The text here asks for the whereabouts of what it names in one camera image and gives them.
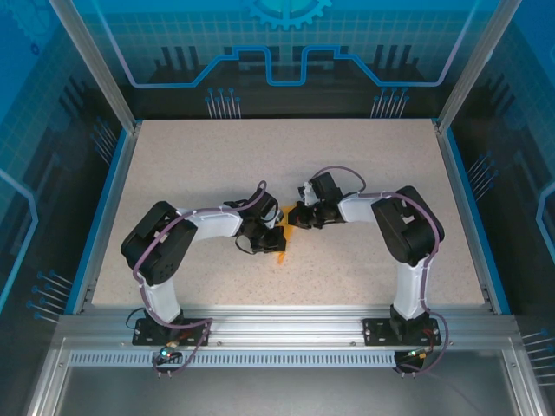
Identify orange paper sheet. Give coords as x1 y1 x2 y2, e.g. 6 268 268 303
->
275 206 297 266

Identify blue printed gear panel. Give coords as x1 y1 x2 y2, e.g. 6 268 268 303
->
55 0 504 120

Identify blue printed side panel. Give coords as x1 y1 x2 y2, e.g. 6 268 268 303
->
0 0 131 416
450 0 555 391

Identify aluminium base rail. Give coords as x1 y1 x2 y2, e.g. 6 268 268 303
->
58 305 521 354

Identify slotted grey cable duct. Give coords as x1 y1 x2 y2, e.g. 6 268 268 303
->
69 353 400 367

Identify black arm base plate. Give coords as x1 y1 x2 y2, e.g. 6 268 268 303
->
362 317 444 348
132 317 212 348

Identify blue and aluminium side frame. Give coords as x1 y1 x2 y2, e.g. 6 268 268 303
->
64 125 142 315
433 120 513 315

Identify aluminium frame post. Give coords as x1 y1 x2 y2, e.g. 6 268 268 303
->
434 0 524 133
47 0 142 133

